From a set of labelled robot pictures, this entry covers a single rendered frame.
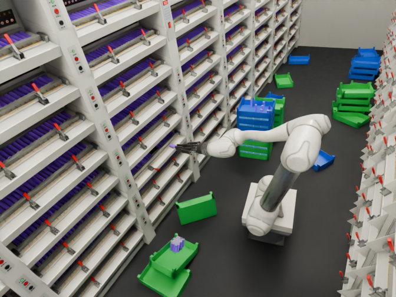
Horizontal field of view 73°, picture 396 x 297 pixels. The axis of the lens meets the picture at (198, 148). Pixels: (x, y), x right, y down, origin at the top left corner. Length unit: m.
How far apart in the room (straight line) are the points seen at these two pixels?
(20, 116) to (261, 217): 1.26
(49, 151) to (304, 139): 1.11
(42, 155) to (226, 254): 1.35
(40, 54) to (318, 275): 1.94
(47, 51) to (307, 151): 1.12
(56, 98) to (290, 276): 1.69
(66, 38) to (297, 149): 1.07
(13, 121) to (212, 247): 1.48
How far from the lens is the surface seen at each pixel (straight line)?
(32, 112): 1.29
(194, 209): 2.12
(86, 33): 1.40
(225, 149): 1.60
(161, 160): 1.98
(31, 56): 1.26
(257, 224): 1.62
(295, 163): 1.19
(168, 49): 1.84
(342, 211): 2.38
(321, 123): 1.32
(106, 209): 1.77
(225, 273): 2.00
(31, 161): 1.35
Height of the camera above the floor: 1.79
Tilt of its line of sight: 39 degrees down
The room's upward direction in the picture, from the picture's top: 10 degrees counter-clockwise
